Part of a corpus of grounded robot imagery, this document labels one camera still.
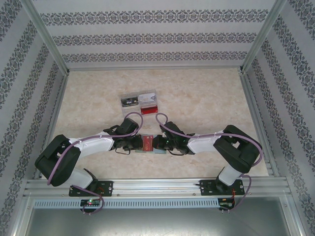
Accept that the red card with white print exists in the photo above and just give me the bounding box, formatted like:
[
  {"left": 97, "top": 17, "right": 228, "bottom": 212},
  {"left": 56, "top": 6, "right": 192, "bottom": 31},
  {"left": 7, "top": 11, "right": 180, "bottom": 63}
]
[{"left": 142, "top": 134, "right": 155, "bottom": 152}]

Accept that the mint green leather card holder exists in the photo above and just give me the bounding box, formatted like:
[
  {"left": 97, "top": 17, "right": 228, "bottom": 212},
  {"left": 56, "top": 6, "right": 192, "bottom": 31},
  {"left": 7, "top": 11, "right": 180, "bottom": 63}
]
[{"left": 134, "top": 133, "right": 168, "bottom": 155}]

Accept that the black credit card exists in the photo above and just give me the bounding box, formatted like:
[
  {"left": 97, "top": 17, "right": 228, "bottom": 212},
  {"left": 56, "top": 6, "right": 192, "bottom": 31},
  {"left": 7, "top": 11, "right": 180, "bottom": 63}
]
[{"left": 120, "top": 97, "right": 139, "bottom": 108}]

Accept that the silver credit card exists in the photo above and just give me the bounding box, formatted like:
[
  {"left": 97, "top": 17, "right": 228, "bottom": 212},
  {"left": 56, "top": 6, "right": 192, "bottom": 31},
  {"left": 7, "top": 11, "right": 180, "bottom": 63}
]
[{"left": 138, "top": 92, "right": 158, "bottom": 104}]

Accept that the clear plastic organizer box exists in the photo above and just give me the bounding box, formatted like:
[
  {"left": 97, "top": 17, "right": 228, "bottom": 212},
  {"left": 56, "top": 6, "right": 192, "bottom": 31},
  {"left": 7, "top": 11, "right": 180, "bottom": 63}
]
[{"left": 119, "top": 91, "right": 159, "bottom": 117}]

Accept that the circuit board with green light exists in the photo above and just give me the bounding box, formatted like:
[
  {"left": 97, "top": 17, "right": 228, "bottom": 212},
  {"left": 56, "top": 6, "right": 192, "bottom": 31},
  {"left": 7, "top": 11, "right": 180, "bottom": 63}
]
[{"left": 80, "top": 198, "right": 102, "bottom": 207}]

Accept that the grey metal sheet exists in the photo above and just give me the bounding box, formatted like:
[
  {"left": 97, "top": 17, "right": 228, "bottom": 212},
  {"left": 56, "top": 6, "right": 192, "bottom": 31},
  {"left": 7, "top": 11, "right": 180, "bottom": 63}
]
[{"left": 24, "top": 196, "right": 302, "bottom": 236}]

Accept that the small dark circuit board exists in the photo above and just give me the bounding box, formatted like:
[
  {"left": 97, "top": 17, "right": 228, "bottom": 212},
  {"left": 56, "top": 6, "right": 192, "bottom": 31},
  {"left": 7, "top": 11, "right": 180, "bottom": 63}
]
[{"left": 219, "top": 199, "right": 235, "bottom": 210}]

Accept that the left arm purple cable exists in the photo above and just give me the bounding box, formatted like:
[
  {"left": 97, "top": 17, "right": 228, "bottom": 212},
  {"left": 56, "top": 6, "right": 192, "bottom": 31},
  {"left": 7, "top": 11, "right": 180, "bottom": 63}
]
[{"left": 46, "top": 112, "right": 144, "bottom": 216}]

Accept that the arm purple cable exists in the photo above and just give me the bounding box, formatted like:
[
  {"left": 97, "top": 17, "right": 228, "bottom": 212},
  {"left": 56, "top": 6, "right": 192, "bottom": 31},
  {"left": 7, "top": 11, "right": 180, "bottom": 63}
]
[
  {"left": 46, "top": 112, "right": 144, "bottom": 216},
  {"left": 155, "top": 113, "right": 263, "bottom": 212}
]

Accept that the long aluminium base rail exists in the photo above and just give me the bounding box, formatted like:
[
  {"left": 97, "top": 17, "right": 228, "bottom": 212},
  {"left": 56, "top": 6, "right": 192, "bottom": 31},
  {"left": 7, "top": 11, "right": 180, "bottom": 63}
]
[{"left": 24, "top": 178, "right": 289, "bottom": 198}]

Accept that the slotted grey cable duct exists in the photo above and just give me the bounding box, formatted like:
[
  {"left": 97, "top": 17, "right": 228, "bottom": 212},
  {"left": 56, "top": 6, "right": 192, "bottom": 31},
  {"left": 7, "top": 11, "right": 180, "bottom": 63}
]
[{"left": 33, "top": 198, "right": 220, "bottom": 209}]

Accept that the aluminium table side rail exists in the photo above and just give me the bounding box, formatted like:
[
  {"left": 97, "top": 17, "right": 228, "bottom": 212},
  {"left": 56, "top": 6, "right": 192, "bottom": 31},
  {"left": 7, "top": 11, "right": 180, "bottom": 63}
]
[
  {"left": 33, "top": 70, "right": 72, "bottom": 181},
  {"left": 239, "top": 69, "right": 274, "bottom": 177}
]

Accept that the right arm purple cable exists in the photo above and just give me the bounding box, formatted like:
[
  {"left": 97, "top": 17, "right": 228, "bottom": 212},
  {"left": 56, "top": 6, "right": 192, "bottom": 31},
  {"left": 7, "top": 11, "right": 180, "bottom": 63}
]
[{"left": 155, "top": 113, "right": 263, "bottom": 212}]

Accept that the aluminium frame post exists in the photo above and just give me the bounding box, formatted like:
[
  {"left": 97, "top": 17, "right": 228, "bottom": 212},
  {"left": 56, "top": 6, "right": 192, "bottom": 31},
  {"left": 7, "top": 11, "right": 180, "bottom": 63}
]
[
  {"left": 239, "top": 0, "right": 289, "bottom": 74},
  {"left": 22, "top": 0, "right": 72, "bottom": 74},
  {"left": 280, "top": 196, "right": 306, "bottom": 236}
]

